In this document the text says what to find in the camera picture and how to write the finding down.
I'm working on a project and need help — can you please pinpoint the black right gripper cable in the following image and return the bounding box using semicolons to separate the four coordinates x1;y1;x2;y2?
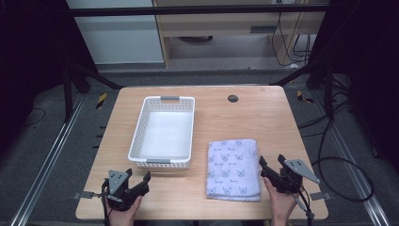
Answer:
293;184;315;226

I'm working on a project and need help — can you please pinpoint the bundle of black hanging cables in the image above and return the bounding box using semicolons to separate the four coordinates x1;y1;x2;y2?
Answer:
270;12;312;68

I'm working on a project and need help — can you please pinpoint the long black looped floor cable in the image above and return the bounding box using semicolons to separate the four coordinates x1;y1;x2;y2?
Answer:
296;112;375;203

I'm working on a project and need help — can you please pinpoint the light wooden desk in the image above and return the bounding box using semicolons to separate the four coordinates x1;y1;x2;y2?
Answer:
152;0;327;68

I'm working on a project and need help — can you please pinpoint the thin black floor cable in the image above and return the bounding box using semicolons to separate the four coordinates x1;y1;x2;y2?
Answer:
22;107;47;128

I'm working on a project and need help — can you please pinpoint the person's right hand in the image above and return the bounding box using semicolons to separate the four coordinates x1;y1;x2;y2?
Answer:
263;176;299;226

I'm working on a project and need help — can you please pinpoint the light purple printed towel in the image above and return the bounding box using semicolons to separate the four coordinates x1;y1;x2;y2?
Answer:
205;138;263;202

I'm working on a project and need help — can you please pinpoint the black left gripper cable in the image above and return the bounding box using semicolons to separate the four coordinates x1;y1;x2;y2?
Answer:
100;179;111;226

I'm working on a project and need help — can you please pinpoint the black horizontal metal bar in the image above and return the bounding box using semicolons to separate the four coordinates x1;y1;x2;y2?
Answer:
67;4;329;18

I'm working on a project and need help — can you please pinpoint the white plastic basket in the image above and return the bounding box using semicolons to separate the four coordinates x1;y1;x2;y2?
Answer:
127;95;196;170

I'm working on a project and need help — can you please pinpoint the yellow and black striped tape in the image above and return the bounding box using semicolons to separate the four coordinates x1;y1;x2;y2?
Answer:
95;92;108;110
295;89;315;105

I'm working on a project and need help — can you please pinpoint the black metal stand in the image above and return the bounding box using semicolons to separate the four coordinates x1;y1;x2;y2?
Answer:
61;60;124;124
270;57;336;121

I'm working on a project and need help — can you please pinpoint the white cabinet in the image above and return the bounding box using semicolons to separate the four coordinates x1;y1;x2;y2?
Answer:
66;0;166;66

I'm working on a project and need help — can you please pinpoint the person's left hand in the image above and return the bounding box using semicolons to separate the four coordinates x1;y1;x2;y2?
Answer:
104;194;144;226

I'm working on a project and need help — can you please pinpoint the black curtain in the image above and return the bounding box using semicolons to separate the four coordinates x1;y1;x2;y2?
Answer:
309;0;399;173
0;0;95;152

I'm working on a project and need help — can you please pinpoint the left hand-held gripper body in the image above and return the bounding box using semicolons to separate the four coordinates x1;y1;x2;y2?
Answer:
101;169;151;212

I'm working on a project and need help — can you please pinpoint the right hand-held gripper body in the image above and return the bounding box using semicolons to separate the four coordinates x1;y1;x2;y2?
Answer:
260;158;321;194

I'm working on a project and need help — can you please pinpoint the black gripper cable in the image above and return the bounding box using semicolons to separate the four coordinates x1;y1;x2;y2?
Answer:
293;184;315;226
100;179;111;226

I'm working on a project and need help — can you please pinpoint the aluminium floor rail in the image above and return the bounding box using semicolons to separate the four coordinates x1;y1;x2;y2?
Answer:
8;93;87;226
313;90;391;226

